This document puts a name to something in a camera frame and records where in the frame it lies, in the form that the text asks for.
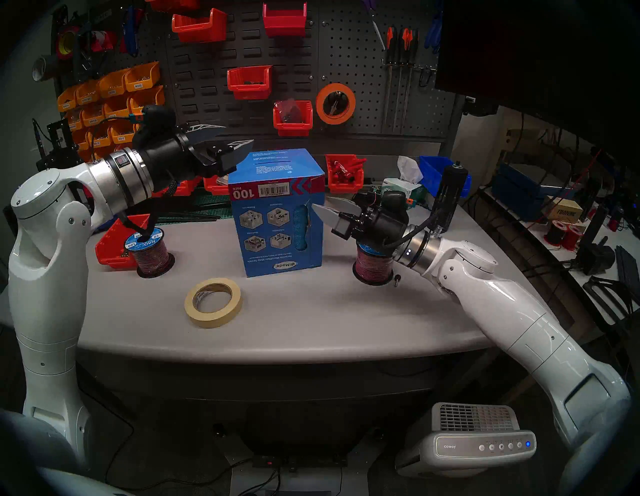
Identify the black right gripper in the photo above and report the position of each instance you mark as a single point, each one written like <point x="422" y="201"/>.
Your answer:
<point x="372" y="230"/>

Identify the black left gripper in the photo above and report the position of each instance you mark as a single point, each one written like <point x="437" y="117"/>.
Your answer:
<point x="172" y="160"/>

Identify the blue shop towel box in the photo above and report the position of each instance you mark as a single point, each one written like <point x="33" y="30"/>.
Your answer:
<point x="275" y="225"/>

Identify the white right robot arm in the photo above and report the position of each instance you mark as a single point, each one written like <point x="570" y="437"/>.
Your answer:
<point x="500" y="300"/>

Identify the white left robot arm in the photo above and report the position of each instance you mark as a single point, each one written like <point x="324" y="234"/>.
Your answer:
<point x="45" y="280"/>

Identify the red bin with red tools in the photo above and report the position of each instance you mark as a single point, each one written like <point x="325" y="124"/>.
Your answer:
<point x="345" y="186"/>

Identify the black circuit board device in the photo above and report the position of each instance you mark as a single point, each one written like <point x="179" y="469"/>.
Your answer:
<point x="372" y="192"/>

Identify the green cutting mat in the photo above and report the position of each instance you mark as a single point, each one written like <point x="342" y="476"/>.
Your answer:
<point x="210" y="200"/>

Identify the Kimtech tissue box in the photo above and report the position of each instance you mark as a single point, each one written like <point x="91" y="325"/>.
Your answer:
<point x="407" y="186"/>

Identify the red bin with plastic bag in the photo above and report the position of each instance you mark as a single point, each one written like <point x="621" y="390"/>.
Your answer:
<point x="292" y="129"/>

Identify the clear plastic bag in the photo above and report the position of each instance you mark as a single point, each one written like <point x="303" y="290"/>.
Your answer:
<point x="290" y="111"/>

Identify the yellow bin labelled M3-4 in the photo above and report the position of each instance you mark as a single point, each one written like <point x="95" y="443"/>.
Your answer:
<point x="145" y="97"/>

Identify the yellow bin labelled M3X6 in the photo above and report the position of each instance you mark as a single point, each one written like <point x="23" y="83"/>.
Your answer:
<point x="142" y="80"/>

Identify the blue plastic bin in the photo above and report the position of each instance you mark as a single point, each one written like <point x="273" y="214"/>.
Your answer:
<point x="430" y="170"/>

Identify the orange tape roll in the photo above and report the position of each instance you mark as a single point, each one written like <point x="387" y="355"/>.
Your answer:
<point x="319" y="104"/>

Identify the black cylindrical bottle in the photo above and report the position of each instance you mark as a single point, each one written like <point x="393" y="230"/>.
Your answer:
<point x="450" y="195"/>

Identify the dark red plastic bin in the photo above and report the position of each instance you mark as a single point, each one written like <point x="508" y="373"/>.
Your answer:
<point x="285" y="27"/>

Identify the blue hand tool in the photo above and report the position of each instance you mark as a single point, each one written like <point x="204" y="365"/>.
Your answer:
<point x="131" y="35"/>

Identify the dark grey pegboard panel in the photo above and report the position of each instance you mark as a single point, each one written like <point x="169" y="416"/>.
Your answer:
<point x="350" y="65"/>

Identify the black metal stand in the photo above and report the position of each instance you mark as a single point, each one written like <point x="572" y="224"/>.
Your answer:
<point x="59" y="135"/>

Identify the beige masking tape roll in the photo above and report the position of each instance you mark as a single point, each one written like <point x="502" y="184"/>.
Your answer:
<point x="212" y="322"/>

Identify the orange black screwdriver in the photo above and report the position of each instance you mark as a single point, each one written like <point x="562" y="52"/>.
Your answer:
<point x="406" y="45"/>
<point x="391" y="45"/>

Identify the blue equipment case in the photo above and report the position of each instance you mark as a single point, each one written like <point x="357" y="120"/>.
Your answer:
<point x="515" y="195"/>

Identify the red yellow tape roll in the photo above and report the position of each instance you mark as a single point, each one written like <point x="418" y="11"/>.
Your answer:
<point x="62" y="50"/>

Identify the small cardboard box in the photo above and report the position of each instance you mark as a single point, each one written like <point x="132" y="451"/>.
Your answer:
<point x="562" y="212"/>

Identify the black monitor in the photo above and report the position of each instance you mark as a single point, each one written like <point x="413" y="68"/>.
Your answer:
<point x="525" y="50"/>

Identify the black power strip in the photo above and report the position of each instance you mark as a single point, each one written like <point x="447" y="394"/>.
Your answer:
<point x="300" y="461"/>

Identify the black power adapter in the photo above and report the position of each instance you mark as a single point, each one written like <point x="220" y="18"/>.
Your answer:
<point x="595" y="257"/>

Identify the white air purifier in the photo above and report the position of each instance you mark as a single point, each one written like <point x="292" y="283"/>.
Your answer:
<point x="475" y="445"/>

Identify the black keyboard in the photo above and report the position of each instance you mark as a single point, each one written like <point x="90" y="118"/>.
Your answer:
<point x="629" y="270"/>

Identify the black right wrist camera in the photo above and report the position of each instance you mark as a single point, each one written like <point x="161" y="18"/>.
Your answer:
<point x="395" y="202"/>

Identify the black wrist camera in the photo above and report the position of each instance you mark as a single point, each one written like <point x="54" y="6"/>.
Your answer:
<point x="395" y="202"/>
<point x="157" y="122"/>

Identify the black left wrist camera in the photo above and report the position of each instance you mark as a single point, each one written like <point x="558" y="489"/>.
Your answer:
<point x="157" y="122"/>

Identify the grey duct tape roll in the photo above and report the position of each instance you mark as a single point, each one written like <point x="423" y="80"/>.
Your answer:
<point x="47" y="67"/>

